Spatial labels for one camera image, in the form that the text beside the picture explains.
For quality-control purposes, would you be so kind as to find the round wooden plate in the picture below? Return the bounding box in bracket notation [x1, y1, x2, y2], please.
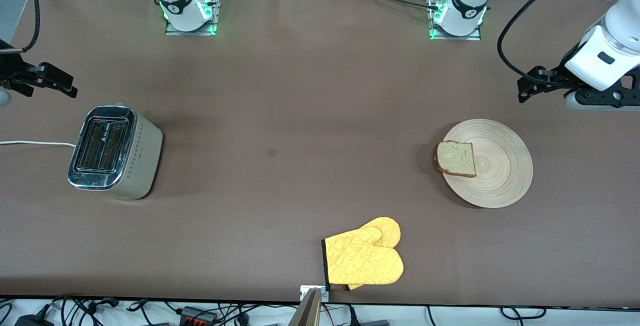
[440, 118, 534, 209]

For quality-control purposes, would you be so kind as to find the brown bread slice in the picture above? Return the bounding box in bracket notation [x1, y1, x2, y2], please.
[434, 140, 477, 179]

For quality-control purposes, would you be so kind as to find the silver two-slot toaster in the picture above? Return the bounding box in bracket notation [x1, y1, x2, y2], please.
[67, 102, 164, 201]

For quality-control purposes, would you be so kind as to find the yellow quilted oven mitt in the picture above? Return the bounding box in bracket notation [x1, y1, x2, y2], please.
[321, 226, 404, 287]
[344, 216, 402, 292]

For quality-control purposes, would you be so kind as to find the black power adapter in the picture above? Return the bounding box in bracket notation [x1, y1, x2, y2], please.
[13, 316, 55, 326]

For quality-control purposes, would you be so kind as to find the black orange connector block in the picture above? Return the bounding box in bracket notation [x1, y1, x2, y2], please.
[179, 306, 219, 325]

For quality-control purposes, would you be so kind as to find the white toaster power cord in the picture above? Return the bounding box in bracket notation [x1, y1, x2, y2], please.
[0, 140, 76, 148]

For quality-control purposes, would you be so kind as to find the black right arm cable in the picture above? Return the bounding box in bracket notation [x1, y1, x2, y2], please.
[22, 0, 41, 53]

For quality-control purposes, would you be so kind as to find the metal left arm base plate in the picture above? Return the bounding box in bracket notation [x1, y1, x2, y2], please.
[428, 0, 483, 42]

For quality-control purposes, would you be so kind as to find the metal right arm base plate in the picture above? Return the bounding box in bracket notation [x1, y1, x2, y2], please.
[165, 0, 221, 37]

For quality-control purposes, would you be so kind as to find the black looped floor cable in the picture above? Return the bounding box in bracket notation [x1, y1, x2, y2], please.
[500, 305, 547, 321]

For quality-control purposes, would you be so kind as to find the small metal mount bracket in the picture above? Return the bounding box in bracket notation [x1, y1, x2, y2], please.
[300, 285, 331, 302]

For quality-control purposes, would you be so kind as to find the aluminium camera mount profile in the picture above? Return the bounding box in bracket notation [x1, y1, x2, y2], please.
[287, 287, 323, 326]

